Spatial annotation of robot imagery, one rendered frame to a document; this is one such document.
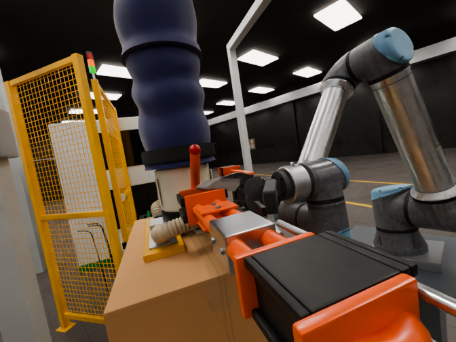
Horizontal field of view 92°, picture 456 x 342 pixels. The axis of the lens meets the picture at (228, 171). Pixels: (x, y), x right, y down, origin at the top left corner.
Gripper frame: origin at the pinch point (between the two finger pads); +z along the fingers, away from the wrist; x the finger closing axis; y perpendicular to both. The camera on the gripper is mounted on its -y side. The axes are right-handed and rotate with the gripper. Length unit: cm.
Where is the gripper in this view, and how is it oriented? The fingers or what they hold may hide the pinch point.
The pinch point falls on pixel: (205, 205)
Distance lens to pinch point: 46.0
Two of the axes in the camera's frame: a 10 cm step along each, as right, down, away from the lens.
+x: -1.6, -9.8, -0.9
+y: -3.3, -0.3, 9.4
